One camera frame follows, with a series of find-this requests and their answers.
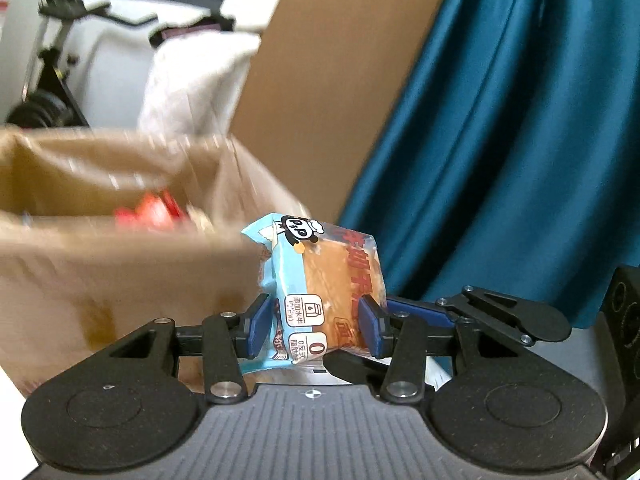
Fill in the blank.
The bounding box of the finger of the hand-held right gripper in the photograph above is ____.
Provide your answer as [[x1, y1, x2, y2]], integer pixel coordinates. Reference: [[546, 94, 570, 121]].
[[321, 349, 397, 387], [386, 285, 572, 347]]

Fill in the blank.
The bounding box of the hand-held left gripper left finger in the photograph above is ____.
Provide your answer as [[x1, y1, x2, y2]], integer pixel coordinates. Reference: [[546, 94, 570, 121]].
[[107, 294, 273, 406]]

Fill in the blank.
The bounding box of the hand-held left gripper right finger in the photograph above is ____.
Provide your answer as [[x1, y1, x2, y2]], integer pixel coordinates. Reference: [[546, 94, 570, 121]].
[[359, 295, 485, 406]]

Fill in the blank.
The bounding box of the blue bread snack packet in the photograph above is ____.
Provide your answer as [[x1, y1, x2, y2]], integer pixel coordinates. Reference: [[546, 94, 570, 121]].
[[241, 212, 387, 375]]

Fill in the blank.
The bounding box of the brown cardboard box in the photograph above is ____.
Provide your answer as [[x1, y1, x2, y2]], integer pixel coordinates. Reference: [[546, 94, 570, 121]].
[[0, 127, 312, 399]]

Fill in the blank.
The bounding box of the red snack packet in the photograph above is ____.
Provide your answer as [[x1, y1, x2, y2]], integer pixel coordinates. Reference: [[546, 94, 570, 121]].
[[113, 187, 189, 232]]

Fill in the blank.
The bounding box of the teal curtain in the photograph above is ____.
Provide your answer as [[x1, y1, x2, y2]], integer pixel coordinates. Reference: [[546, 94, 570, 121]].
[[339, 0, 640, 330]]

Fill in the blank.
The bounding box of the white quilted blanket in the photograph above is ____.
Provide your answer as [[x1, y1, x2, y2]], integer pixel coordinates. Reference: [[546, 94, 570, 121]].
[[137, 32, 262, 139]]

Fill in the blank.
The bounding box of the brown wooden board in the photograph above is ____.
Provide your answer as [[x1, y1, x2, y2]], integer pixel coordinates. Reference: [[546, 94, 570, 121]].
[[229, 0, 462, 222]]

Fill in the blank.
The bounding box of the checked tablecloth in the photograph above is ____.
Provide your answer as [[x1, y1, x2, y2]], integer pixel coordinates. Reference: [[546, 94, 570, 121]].
[[0, 367, 38, 480]]

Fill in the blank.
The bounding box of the black garment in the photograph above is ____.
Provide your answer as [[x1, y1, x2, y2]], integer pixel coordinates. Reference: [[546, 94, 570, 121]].
[[149, 14, 227, 49]]

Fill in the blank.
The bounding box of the black exercise bike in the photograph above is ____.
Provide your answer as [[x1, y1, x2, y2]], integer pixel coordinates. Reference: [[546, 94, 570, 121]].
[[4, 0, 157, 129]]

